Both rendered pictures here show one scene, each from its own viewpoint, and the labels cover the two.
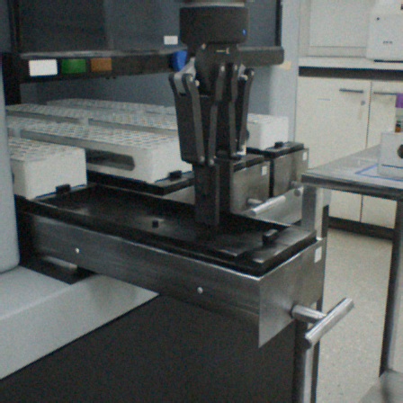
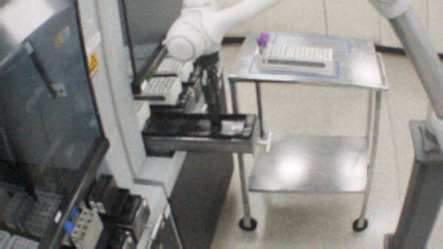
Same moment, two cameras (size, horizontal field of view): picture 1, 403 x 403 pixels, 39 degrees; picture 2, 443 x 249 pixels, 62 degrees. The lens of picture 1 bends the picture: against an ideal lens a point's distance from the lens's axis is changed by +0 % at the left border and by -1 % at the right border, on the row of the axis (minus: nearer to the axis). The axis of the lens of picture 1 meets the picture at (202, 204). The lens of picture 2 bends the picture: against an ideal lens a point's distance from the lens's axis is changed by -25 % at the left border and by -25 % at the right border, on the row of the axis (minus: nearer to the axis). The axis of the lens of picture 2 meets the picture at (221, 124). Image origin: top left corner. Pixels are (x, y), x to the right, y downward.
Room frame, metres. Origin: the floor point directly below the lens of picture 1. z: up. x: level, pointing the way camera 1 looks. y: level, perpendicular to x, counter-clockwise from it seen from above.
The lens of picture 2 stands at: (-0.57, 0.43, 1.64)
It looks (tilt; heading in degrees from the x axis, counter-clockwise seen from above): 34 degrees down; 339
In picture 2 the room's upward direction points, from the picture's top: 8 degrees counter-clockwise
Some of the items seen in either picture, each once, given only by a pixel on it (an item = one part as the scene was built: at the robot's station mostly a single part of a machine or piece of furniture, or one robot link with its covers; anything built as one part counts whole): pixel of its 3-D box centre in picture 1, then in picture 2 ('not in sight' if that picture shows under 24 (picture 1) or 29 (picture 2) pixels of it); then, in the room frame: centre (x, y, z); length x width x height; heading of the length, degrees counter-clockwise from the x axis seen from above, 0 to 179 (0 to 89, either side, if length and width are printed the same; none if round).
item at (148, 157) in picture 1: (102, 152); (138, 92); (0.90, 0.16, 0.83); 0.30 x 0.10 x 0.06; 53
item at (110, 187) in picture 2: not in sight; (107, 195); (0.39, 0.41, 0.85); 0.12 x 0.02 x 0.06; 144
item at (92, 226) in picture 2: not in sight; (90, 232); (0.27, 0.51, 0.85); 0.12 x 0.02 x 0.06; 144
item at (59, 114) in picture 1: (51, 124); not in sight; (1.21, 0.32, 0.83); 0.30 x 0.10 x 0.06; 53
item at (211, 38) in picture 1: (214, 50); (208, 63); (0.63, -0.01, 1.00); 0.08 x 0.07 x 0.09; 143
